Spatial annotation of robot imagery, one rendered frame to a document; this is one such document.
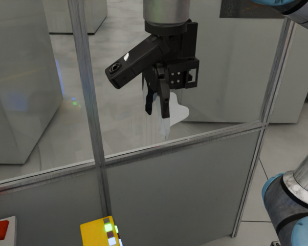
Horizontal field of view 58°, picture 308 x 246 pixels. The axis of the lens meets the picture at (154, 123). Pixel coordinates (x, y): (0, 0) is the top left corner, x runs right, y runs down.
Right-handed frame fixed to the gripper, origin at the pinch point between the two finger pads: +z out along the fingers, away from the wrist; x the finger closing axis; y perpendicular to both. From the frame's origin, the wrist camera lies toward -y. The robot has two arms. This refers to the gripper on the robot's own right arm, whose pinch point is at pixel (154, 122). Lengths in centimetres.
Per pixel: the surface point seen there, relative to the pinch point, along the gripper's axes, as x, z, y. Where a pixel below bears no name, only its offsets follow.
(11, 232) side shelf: 34, 62, -45
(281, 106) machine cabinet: 145, 121, 200
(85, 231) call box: 9.3, 40.8, -18.1
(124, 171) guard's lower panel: 46, 57, 3
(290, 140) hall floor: 120, 148, 198
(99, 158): 46, 46, -7
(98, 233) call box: 7.6, 40.8, -14.8
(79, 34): 45.9, -5.8, -7.6
